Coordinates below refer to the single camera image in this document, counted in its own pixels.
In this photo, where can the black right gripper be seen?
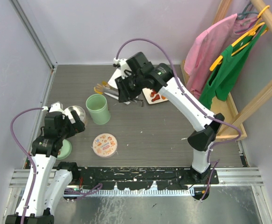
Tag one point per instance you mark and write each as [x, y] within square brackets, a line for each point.
[121, 83]

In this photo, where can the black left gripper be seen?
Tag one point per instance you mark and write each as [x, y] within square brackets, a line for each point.
[78, 126]

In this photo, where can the round silver tin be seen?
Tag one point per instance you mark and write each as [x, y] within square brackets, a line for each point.
[74, 112]

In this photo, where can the yellow corn piece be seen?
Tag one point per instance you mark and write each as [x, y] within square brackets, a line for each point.
[99, 89]

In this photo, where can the tall green canister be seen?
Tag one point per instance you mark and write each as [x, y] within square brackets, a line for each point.
[97, 106]

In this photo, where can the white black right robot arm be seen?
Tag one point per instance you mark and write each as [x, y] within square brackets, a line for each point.
[202, 119]

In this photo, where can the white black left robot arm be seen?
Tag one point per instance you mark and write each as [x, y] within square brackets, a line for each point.
[40, 198]

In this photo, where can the white folded cloth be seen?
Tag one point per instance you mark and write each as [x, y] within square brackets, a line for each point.
[111, 84]

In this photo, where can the green canister lid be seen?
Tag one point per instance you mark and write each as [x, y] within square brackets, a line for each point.
[65, 150]

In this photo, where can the white square plate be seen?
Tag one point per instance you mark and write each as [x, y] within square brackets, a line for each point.
[146, 93]

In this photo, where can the round bakery tin lid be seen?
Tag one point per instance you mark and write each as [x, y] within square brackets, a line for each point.
[105, 145]

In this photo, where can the orange food pieces pile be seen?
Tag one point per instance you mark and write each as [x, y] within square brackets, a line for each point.
[156, 97]

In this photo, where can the pink shirt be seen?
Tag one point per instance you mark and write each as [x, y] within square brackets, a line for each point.
[208, 46]

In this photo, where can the green shirt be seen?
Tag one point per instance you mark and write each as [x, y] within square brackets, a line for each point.
[225, 75]

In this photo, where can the wooden clothes rack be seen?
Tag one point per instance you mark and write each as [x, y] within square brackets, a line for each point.
[253, 91]

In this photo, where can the grey hanger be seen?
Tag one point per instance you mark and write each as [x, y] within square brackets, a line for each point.
[244, 16]

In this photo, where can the yellow hanger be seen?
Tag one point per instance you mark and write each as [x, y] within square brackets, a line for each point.
[250, 32]

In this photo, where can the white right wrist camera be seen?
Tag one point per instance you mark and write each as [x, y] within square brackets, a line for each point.
[122, 68]

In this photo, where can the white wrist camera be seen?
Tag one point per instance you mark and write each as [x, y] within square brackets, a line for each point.
[122, 68]
[56, 107]

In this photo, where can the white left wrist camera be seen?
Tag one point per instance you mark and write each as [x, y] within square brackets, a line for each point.
[56, 107]

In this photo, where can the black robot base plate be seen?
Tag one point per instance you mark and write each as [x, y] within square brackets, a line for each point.
[136, 178]

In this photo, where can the aluminium rail frame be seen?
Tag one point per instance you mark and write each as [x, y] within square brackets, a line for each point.
[228, 177]

